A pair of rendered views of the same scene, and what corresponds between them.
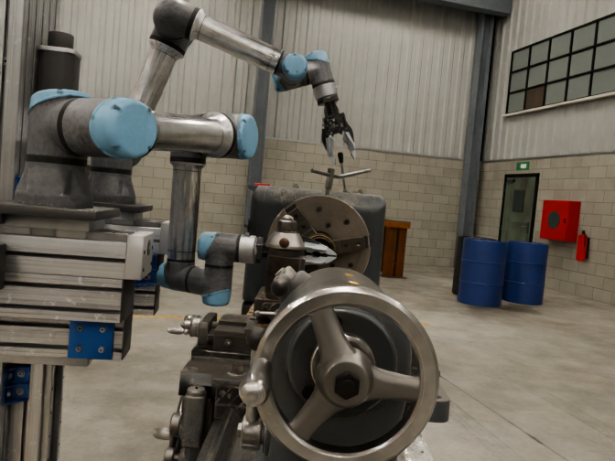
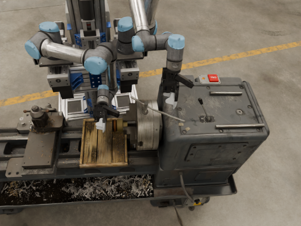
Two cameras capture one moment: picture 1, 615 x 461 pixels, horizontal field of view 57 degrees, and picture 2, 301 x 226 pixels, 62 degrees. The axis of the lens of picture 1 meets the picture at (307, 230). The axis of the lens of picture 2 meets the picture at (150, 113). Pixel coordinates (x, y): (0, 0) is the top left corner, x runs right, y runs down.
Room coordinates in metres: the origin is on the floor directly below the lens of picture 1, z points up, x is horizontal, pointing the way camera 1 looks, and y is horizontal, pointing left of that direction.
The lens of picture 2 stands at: (1.63, -0.90, 2.38)
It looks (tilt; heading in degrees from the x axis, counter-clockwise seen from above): 53 degrees down; 79
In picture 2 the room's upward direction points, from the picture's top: 8 degrees clockwise
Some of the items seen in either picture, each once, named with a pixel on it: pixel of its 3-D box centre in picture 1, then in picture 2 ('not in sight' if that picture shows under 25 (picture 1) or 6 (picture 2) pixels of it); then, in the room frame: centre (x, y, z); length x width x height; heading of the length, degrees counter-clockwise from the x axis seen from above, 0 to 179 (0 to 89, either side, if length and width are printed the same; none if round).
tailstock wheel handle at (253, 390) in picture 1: (257, 379); not in sight; (0.41, 0.03, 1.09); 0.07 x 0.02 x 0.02; 0
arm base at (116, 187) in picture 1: (110, 185); (126, 42); (1.68, 0.59, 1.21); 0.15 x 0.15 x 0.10
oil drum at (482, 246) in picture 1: (481, 272); not in sight; (7.89, -2.46, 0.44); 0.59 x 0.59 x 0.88
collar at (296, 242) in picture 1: (285, 240); (36, 111); (1.13, 0.04, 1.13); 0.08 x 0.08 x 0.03
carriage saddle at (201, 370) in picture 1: (314, 369); (36, 142); (1.08, -0.04, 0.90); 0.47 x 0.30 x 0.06; 90
